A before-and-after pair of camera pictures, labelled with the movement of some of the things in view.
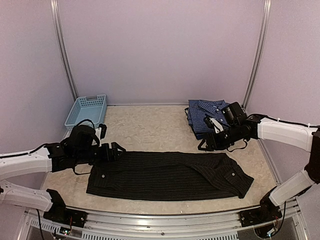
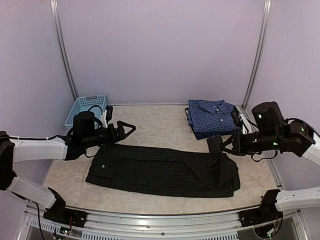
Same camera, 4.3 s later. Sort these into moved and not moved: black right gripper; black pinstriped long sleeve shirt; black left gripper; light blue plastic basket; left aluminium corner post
Moved: black pinstriped long sleeve shirt; black left gripper; black right gripper
Not moved: left aluminium corner post; light blue plastic basket
